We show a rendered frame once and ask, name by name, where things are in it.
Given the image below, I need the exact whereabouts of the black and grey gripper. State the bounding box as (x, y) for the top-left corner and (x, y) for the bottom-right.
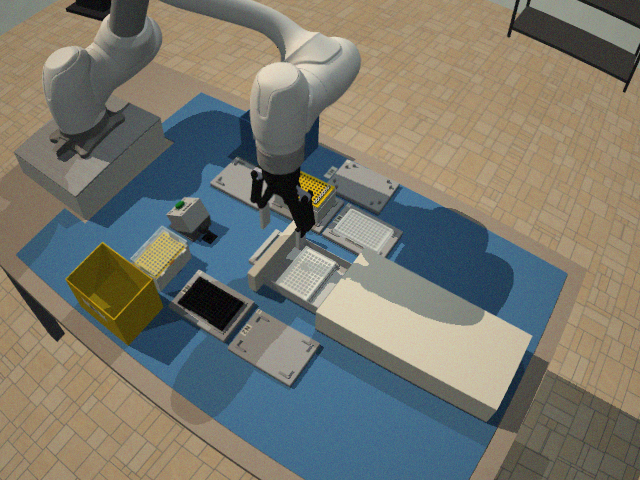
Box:
(250, 165), (315, 249)

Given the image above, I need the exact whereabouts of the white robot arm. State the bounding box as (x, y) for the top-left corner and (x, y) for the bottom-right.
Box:
(42, 0), (361, 175)

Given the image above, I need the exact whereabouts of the yellow open-top bin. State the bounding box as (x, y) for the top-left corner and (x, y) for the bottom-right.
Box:
(65, 242), (163, 346)

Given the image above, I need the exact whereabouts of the blue open-top bin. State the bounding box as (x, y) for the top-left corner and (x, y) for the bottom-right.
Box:
(239, 109), (319, 161)

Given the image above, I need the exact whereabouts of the blue bench mat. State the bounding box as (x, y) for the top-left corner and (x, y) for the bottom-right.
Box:
(16, 92), (568, 480)

